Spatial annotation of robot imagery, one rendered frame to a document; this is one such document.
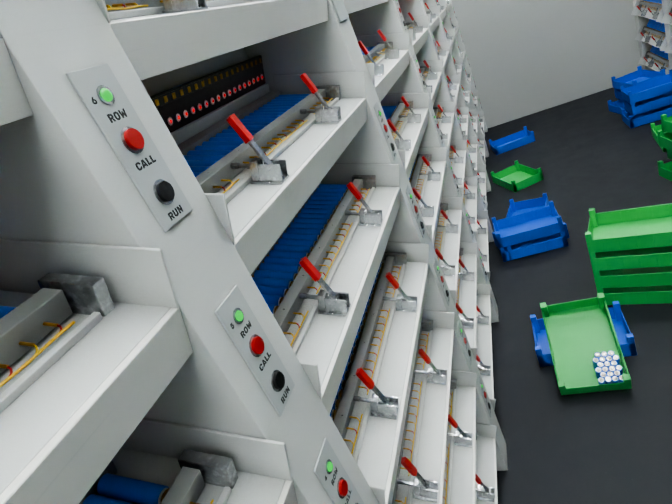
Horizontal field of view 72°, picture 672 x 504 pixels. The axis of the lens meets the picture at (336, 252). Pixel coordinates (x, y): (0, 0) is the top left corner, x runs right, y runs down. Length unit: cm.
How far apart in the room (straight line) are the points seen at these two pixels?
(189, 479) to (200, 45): 41
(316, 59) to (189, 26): 50
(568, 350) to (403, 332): 98
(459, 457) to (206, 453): 80
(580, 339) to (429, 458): 98
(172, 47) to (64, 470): 35
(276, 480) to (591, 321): 149
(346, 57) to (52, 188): 70
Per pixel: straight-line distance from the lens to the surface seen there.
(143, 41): 46
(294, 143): 71
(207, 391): 42
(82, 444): 32
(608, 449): 160
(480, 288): 198
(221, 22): 58
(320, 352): 58
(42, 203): 39
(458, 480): 115
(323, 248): 75
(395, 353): 85
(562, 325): 183
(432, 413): 101
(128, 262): 37
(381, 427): 74
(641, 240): 190
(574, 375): 176
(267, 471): 47
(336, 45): 98
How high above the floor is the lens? 126
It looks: 23 degrees down
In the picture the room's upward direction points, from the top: 25 degrees counter-clockwise
